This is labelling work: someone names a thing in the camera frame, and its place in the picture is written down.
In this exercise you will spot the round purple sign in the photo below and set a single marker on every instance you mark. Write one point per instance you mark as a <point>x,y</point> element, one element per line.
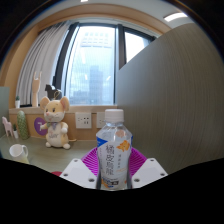
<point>38,126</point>

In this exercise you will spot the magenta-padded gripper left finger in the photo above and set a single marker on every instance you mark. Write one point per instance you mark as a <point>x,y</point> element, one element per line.
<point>78,171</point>

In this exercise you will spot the clear plastic water bottle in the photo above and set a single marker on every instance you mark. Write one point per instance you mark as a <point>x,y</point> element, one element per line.
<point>114,153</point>

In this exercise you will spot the white wall socket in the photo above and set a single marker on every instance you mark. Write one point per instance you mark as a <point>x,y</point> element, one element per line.
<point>100,120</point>
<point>83,120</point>

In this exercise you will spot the cream plush mouse toy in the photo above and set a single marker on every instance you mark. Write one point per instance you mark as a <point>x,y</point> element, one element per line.
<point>56,126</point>

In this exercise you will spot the tall green cactus figure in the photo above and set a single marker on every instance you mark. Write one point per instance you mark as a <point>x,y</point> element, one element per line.
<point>22,125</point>

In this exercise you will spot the ceiling lights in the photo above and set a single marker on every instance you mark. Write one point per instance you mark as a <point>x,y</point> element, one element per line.
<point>175,16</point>

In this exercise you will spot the grey wood-grain desk partition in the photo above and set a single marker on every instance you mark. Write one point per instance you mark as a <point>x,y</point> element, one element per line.
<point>176,100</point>

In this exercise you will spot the white cup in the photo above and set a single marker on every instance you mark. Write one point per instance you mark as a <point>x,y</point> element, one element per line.
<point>17,151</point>

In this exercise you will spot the dark horse figurine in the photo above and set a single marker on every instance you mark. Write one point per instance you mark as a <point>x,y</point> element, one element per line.
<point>51,91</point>

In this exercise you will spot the small plant in white pot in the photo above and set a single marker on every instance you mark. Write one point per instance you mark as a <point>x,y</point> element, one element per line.
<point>15,134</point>
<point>17,104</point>

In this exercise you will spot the white curtain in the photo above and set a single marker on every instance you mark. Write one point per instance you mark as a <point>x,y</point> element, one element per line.
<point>40,66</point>

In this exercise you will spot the pale green desk partition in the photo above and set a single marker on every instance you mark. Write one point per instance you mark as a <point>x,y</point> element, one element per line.
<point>4,106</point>

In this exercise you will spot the wooden hand sculpture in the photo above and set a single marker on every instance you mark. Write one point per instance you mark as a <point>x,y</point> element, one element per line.
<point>36,90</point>

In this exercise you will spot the pink horse figurine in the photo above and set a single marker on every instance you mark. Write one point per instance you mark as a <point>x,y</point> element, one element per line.
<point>7,125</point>

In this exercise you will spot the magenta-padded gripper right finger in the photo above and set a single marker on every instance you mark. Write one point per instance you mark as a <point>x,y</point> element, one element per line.
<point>148,171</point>

